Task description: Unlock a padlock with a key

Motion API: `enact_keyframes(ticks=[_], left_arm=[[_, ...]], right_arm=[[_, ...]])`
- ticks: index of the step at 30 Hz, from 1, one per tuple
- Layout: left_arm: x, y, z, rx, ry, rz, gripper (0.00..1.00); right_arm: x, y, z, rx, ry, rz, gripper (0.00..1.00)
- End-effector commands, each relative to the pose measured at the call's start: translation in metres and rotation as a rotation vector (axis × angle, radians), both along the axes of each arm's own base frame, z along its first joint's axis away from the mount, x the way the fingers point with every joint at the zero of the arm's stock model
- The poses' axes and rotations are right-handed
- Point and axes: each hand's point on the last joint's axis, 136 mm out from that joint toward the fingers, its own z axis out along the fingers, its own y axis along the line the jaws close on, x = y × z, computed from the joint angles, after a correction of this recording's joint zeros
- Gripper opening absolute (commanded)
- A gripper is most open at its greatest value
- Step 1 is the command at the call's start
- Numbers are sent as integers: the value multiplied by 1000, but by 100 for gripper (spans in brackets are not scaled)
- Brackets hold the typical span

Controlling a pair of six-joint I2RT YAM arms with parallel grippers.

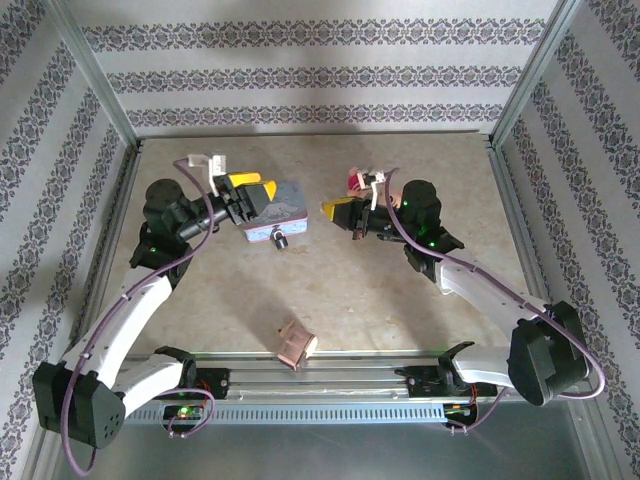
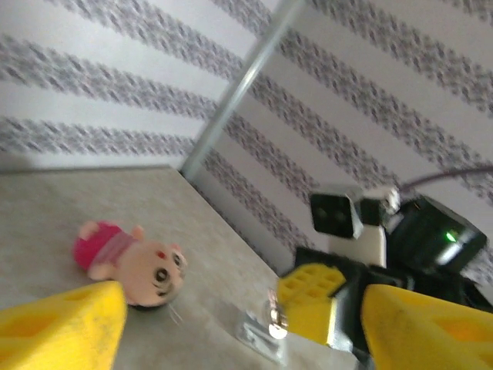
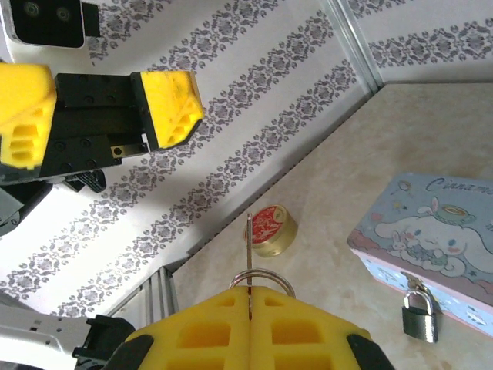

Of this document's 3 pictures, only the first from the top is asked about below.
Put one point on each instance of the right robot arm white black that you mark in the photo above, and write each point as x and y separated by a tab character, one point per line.
480	285

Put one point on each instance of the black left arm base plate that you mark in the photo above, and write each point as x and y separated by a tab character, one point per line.
215	382

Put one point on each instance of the grey pouch with pink trim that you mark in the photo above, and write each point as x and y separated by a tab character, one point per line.
290	205

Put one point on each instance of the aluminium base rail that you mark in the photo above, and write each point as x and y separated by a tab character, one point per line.
325	380

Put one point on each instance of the aluminium side rail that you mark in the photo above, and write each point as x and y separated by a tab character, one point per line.
117	200
515	200

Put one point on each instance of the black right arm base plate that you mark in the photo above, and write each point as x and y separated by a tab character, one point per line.
420	385

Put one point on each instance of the aluminium frame post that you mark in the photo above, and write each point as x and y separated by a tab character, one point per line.
532	75
92	75

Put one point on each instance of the pink plush toy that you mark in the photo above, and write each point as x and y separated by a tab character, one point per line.
355	179

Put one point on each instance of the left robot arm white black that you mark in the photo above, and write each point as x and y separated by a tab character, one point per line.
145	300

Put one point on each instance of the small pink box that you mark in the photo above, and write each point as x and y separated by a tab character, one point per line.
297	345

